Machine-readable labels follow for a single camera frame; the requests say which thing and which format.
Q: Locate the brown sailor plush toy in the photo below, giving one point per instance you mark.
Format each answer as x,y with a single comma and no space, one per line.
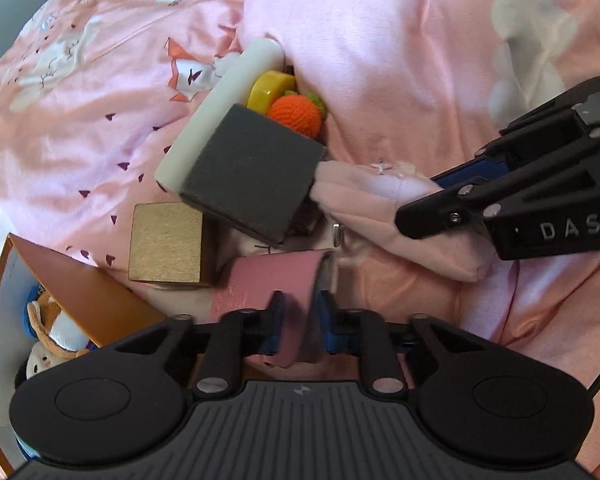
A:
53,327

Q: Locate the white glasses case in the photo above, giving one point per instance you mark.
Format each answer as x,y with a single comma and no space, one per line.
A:
234,87

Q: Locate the white striped plush toy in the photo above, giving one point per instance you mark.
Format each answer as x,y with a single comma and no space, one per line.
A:
41,359

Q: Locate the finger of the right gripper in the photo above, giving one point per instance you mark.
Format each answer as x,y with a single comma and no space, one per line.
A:
446,209
543,130

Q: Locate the pink card wallet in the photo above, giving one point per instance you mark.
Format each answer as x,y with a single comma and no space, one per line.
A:
294,279

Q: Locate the pink printed duvet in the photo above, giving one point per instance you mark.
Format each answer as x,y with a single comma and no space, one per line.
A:
88,110

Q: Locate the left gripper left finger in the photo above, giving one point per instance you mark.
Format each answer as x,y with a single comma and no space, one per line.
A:
237,335

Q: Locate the gold gift box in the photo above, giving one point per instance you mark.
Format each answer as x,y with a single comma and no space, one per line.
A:
172,244

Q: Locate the yellow round toy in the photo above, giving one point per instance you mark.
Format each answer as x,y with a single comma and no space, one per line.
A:
269,87

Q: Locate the pink fabric pouch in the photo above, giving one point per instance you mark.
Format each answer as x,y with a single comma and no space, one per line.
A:
366,199

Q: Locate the orange cardboard storage box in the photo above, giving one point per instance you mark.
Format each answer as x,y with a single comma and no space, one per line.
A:
102,308

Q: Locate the orange knitted fruit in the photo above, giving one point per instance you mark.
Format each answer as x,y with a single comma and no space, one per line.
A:
299,113

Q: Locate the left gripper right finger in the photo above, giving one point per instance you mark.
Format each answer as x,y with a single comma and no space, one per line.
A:
363,334

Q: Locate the dark grey gift box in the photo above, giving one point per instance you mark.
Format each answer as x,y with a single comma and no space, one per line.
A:
256,175

